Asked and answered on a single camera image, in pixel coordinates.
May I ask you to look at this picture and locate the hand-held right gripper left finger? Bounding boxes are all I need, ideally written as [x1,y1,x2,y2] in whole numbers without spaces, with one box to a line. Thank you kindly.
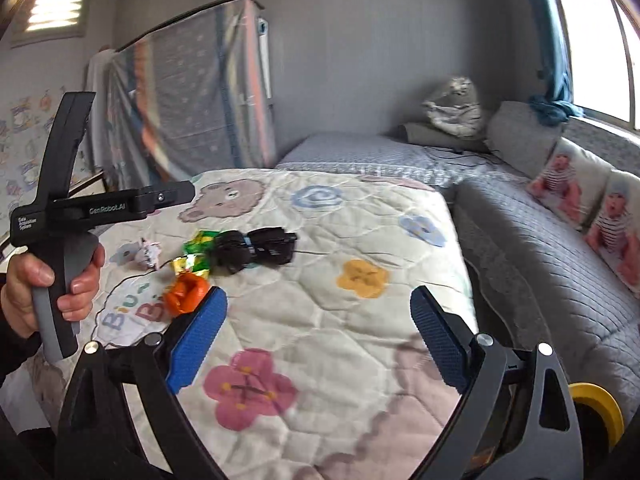
[55,285,229,480]

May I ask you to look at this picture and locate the cartoon wall sticker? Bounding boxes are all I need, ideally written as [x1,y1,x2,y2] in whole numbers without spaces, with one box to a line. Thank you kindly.
[0,85,108,221]

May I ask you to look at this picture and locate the grey quilted sofa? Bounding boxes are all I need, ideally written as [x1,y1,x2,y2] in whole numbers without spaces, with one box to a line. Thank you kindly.
[275,105,640,411]

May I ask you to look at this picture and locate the green candy wrapper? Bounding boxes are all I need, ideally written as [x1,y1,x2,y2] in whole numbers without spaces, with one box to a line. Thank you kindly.
[182,230,221,261]

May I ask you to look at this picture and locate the grey sofa back cushion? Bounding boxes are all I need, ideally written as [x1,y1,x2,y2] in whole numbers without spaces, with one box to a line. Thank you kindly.
[486,101,568,178]

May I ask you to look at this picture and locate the black cable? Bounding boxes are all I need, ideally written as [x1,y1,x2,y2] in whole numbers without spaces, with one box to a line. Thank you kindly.
[425,146,501,167]

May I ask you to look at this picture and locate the black sunglasses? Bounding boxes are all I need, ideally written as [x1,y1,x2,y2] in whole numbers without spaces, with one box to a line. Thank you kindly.
[209,226,299,277]

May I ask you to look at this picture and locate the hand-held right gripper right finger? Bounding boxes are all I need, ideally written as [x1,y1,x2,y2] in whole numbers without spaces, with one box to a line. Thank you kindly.
[409,285,586,480]

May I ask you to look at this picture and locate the white hanging cloth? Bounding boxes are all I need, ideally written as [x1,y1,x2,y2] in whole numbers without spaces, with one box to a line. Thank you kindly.
[85,47,118,171]

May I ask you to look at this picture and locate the yellow trash bin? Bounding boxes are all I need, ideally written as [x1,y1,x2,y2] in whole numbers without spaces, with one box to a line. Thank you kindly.
[570,382,626,453]

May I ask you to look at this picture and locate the crumpled silvery plastic bag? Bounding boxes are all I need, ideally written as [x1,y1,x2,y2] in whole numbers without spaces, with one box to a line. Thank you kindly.
[422,76,486,138]

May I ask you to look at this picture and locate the gold foil wrapper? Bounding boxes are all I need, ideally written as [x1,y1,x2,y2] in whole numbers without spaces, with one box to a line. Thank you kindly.
[167,254,213,281]

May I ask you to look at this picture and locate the crumpled white pink paper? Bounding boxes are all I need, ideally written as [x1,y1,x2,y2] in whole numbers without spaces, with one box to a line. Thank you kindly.
[132,237,163,271]

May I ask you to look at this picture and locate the grey rolled cushion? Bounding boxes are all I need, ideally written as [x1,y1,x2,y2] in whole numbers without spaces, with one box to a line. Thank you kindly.
[404,122,488,153]

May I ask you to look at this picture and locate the blue curtain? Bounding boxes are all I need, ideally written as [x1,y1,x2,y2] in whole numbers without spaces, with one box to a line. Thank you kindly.
[517,0,583,126]

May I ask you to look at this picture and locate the cloth covered wardrobe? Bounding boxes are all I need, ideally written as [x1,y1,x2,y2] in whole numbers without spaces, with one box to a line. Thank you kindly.
[105,0,278,191]

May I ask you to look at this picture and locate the louvred wall vent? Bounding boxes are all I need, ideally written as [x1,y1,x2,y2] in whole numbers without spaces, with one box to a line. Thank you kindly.
[10,0,96,48]

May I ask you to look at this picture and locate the baby print pillow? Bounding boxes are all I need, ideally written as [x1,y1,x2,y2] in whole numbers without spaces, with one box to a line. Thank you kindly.
[584,169,640,301]
[527,137,613,231]

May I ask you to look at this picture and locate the orange snack wrapper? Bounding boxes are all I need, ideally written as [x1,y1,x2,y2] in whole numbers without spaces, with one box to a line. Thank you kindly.
[164,272,211,317]

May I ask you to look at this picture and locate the metal frame window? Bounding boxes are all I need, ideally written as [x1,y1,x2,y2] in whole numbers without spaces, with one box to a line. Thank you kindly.
[535,0,640,136]

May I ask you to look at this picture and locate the person's left forearm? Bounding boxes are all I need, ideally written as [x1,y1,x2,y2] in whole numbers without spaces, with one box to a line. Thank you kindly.
[0,325,43,391]

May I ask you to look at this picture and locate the person's left hand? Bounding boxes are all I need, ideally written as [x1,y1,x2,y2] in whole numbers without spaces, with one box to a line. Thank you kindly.
[0,242,107,333]

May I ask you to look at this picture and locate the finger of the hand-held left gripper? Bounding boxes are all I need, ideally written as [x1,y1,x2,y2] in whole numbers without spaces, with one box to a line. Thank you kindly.
[132,181,197,213]

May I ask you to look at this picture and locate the cream printed blanket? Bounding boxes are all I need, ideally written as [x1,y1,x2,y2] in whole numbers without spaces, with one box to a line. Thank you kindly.
[30,167,476,480]

